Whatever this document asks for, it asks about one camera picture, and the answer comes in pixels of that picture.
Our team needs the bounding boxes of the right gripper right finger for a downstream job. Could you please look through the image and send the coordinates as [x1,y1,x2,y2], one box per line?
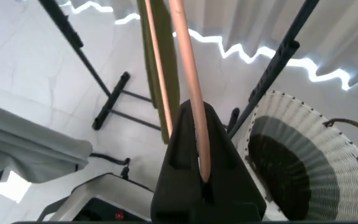
[202,102,267,219]

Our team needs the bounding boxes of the black clothes rack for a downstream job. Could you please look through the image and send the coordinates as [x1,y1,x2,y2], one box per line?
[37,0,321,139]

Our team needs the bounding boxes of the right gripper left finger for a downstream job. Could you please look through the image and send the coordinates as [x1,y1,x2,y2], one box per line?
[150,99,206,222]

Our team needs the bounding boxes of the black cable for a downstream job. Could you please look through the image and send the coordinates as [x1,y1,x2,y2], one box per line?
[88,152,132,180]

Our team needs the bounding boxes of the pale grey shorts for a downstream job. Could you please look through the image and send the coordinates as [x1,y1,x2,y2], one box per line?
[0,98,93,184]

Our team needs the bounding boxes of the white laundry basket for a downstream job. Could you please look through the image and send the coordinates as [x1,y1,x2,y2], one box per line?
[237,90,358,222]

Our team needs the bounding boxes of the green printed shirt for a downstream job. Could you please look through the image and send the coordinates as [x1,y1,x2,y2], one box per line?
[136,0,180,144]

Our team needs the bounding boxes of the pink clothes hanger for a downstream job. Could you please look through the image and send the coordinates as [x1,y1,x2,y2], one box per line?
[144,0,211,184]

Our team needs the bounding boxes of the white curtain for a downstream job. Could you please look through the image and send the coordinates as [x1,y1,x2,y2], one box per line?
[57,0,358,91]

